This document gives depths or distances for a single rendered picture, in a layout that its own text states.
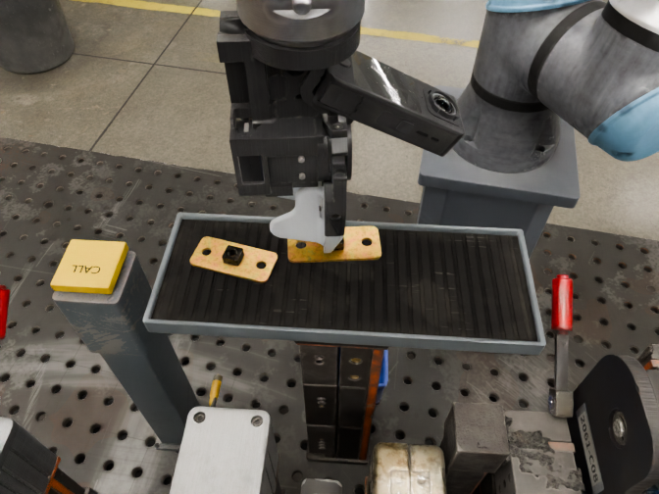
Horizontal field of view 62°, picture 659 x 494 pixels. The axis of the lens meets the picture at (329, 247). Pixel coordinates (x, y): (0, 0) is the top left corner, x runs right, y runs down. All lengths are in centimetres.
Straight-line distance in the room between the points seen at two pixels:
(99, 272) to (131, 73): 252
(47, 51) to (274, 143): 286
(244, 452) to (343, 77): 33
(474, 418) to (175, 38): 294
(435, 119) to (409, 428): 67
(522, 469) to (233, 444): 27
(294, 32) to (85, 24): 327
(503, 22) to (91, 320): 55
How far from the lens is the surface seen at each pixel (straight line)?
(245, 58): 35
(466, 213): 80
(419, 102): 39
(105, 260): 60
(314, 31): 32
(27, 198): 143
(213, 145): 251
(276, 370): 101
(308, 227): 44
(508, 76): 70
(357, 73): 37
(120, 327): 63
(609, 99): 60
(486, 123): 74
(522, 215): 80
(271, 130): 37
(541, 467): 58
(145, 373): 74
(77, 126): 280
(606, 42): 61
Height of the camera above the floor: 160
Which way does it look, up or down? 51 degrees down
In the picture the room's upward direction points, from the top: straight up
